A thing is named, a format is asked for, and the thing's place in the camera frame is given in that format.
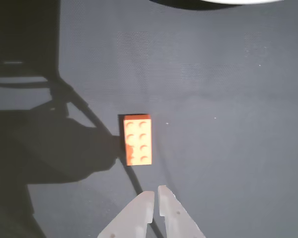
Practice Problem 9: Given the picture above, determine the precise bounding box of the orange lego block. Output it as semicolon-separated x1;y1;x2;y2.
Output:
122;114;154;167

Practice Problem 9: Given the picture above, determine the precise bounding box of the white round plate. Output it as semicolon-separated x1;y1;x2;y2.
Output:
149;0;298;5

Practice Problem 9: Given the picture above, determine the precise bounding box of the dark grey mat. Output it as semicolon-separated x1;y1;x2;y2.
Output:
0;0;298;238

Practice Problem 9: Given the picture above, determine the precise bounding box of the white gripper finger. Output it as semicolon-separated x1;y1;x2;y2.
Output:
157;184;207;238
97;190;155;238

